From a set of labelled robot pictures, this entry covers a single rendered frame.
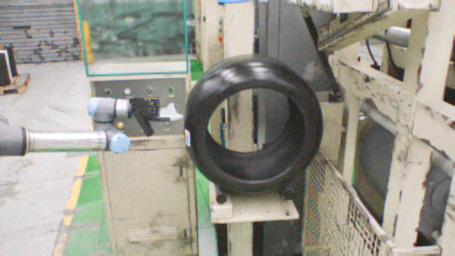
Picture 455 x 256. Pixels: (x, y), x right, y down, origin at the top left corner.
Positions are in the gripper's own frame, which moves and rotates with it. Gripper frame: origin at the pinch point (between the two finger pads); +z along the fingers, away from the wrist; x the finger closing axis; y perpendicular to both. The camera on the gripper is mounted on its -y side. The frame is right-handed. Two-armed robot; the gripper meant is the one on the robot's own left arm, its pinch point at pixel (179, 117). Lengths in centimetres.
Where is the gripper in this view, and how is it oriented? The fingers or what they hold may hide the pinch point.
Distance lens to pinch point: 154.7
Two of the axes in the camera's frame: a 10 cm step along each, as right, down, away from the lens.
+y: 1.0, -9.4, -3.4
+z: 9.9, 0.7, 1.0
